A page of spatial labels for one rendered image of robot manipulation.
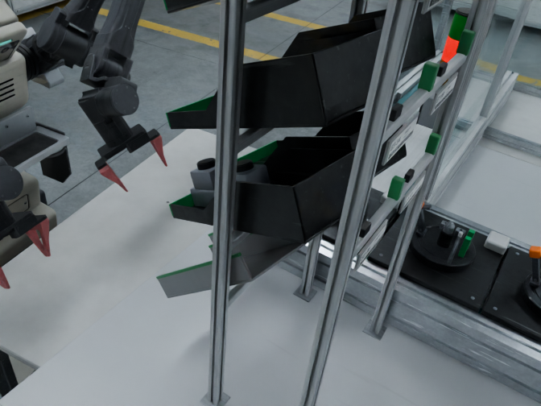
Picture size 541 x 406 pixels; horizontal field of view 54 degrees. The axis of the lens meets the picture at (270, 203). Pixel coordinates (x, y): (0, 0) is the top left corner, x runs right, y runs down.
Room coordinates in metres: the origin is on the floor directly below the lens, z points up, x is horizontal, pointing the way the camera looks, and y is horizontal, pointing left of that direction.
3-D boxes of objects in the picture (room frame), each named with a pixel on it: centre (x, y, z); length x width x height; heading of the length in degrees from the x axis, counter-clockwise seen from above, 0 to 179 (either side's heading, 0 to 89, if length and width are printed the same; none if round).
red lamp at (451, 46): (1.12, -0.36, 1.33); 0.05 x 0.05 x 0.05
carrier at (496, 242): (0.89, -0.39, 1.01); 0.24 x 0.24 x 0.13; 61
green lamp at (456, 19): (1.12, -0.36, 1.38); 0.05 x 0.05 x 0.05
